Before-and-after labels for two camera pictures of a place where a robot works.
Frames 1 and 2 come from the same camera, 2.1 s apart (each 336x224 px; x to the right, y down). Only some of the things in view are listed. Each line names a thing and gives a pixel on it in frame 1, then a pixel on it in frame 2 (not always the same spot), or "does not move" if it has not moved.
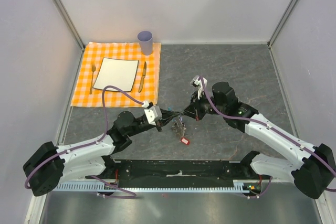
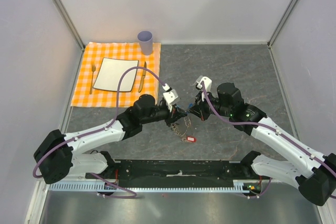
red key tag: (185, 141) → (191, 139)
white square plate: (119, 73) does not move
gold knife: (143, 77) does not move
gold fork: (93, 67) does not move
